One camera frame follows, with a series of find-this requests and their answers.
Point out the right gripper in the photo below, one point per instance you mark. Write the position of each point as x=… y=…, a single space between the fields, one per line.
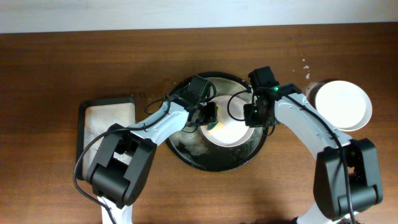
x=252 y=116

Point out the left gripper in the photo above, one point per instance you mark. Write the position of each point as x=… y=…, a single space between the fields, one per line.
x=210 y=115

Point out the green yellow sponge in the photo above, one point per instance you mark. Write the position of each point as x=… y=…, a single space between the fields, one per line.
x=219 y=120

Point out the pinkish white plate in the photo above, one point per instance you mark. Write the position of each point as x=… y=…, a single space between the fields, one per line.
x=233 y=133

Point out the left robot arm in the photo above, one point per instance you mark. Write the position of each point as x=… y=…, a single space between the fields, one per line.
x=121 y=165

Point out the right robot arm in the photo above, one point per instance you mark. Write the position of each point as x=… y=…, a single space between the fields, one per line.
x=347 y=175

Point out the round black tray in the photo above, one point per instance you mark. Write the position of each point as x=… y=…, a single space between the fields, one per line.
x=193 y=148

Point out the rectangular black soap tray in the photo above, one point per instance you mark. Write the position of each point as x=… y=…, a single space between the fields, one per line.
x=96 y=116

